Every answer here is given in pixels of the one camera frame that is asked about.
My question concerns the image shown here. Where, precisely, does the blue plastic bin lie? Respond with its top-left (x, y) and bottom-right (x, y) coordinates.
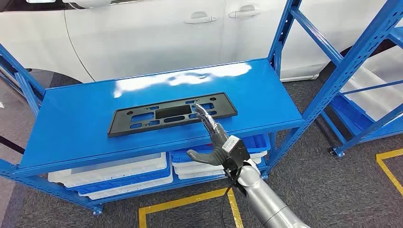
top-left (171, 133), bottom-right (271, 164)
top-left (67, 163), bottom-right (173, 195)

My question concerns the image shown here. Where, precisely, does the white car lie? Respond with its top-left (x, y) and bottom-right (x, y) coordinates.
top-left (0, 0), bottom-right (403, 84)

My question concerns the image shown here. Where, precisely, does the large white plastic bin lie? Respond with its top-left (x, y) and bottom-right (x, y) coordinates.
top-left (340, 45), bottom-right (403, 122)

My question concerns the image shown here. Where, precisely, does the black plastic licence plate frame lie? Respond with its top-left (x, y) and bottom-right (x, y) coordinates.
top-left (107, 92), bottom-right (238, 138)

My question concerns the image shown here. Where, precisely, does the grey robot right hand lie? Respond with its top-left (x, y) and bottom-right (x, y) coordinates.
top-left (186, 104), bottom-right (233, 167)

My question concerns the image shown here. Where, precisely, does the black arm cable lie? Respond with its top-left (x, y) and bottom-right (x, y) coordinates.
top-left (220, 168), bottom-right (245, 228)

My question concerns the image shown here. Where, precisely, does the blue metal shelf rack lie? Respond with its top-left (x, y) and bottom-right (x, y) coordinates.
top-left (319, 25), bottom-right (403, 158)
top-left (0, 0), bottom-right (403, 216)

